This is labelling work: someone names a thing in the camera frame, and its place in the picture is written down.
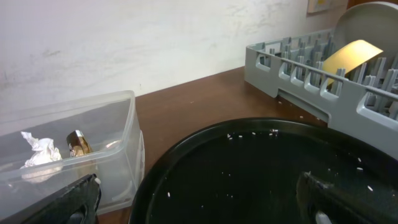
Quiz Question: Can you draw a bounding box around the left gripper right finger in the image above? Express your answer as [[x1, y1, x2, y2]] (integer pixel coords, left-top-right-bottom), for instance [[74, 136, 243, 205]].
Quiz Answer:
[[296, 172, 397, 223]]

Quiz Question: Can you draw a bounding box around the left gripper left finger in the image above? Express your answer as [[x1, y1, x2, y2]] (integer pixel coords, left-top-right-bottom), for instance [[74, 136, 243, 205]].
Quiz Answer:
[[1, 174, 101, 224]]

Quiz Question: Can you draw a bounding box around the gold snack wrapper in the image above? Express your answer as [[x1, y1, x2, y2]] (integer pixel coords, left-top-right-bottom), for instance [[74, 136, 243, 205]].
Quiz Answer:
[[67, 130, 93, 157]]

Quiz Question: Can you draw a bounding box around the white tissue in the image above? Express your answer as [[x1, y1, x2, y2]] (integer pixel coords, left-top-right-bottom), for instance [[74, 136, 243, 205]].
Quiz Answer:
[[21, 131, 62, 169]]

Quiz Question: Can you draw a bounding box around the yellow bowl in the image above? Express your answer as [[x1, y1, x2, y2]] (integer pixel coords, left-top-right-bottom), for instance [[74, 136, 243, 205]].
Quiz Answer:
[[322, 40, 383, 74]]

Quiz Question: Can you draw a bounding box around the grey plate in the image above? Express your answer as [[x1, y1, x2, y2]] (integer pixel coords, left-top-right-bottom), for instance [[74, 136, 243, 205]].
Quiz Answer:
[[333, 1, 398, 67]]

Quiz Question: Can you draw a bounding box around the grey dishwasher rack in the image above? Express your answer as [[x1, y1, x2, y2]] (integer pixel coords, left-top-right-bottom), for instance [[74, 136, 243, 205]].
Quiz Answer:
[[244, 29, 397, 158]]

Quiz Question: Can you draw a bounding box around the clear plastic bin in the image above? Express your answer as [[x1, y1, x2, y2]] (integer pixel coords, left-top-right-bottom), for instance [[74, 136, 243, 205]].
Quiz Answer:
[[1, 91, 145, 218]]

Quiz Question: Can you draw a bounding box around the round black tray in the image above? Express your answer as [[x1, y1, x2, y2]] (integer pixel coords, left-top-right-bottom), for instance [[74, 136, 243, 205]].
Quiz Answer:
[[130, 118, 397, 223]]

